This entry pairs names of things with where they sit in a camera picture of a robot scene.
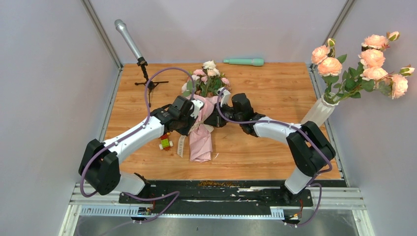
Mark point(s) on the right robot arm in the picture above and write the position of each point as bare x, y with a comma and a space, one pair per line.
311, 151

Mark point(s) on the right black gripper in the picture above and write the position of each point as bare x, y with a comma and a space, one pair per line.
215, 120

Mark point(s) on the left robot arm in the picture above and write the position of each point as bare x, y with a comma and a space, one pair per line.
100, 164

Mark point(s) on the teal cylindrical handle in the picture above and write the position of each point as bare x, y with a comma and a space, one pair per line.
252, 62

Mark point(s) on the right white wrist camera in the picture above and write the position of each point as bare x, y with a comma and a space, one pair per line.
223, 96

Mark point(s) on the peach artificial roses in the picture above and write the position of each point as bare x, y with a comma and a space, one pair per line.
369, 74

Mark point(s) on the pink flower bouquet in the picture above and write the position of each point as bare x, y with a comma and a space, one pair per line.
204, 84

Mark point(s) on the silver microphone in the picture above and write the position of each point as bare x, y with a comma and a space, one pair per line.
122, 29

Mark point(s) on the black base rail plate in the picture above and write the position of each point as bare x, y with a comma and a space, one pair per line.
267, 192

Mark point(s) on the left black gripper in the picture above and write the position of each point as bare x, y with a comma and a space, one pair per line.
193, 121

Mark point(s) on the toy brick car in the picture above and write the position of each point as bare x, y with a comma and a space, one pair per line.
165, 142

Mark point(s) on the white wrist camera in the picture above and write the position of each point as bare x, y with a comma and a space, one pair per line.
223, 96
197, 106

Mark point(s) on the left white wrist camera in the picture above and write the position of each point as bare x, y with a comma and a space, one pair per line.
197, 106

